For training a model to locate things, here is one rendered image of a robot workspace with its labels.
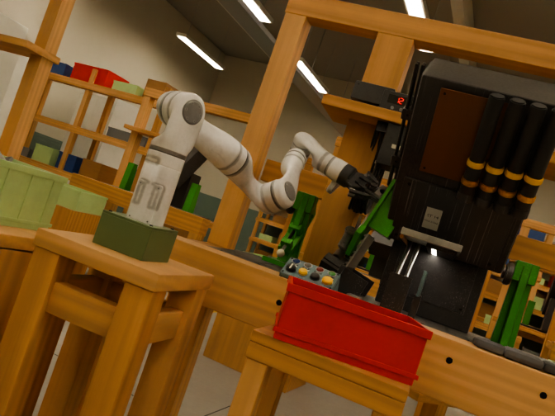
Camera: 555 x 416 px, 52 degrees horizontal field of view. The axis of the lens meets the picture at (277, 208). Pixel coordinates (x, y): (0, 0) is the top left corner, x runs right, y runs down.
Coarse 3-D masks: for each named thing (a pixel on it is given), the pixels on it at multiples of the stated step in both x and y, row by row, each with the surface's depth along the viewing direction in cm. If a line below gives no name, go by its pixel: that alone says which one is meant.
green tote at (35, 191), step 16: (0, 160) 144; (16, 160) 175; (0, 176) 146; (16, 176) 151; (32, 176) 156; (48, 176) 161; (0, 192) 148; (16, 192) 153; (32, 192) 158; (48, 192) 164; (0, 208) 150; (16, 208) 154; (32, 208) 160; (48, 208) 166; (0, 224) 151; (16, 224) 156; (32, 224) 161; (48, 224) 167
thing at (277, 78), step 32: (288, 32) 226; (288, 64) 224; (384, 64) 213; (256, 128) 224; (352, 128) 214; (256, 160) 222; (352, 160) 212; (224, 192) 224; (224, 224) 223; (320, 224) 212; (352, 224) 209; (320, 256) 211
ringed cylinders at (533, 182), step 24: (504, 96) 137; (504, 120) 138; (528, 120) 136; (552, 120) 133; (480, 144) 143; (504, 144) 140; (528, 144) 138; (552, 144) 136; (480, 168) 146; (504, 168) 145; (480, 192) 149; (504, 192) 146; (528, 192) 143
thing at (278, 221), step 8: (280, 216) 1195; (256, 224) 1203; (264, 224) 1243; (272, 224) 1186; (280, 224) 1184; (256, 232) 1207; (264, 232) 1247; (280, 232) 1190; (256, 240) 1193; (264, 240) 1191; (272, 240) 1192; (248, 248) 1201; (256, 248) 1203
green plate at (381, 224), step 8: (392, 184) 170; (384, 192) 170; (392, 192) 170; (384, 200) 171; (376, 208) 170; (384, 208) 171; (368, 216) 170; (376, 216) 171; (384, 216) 170; (368, 224) 171; (376, 224) 171; (384, 224) 170; (368, 232) 181; (384, 232) 170
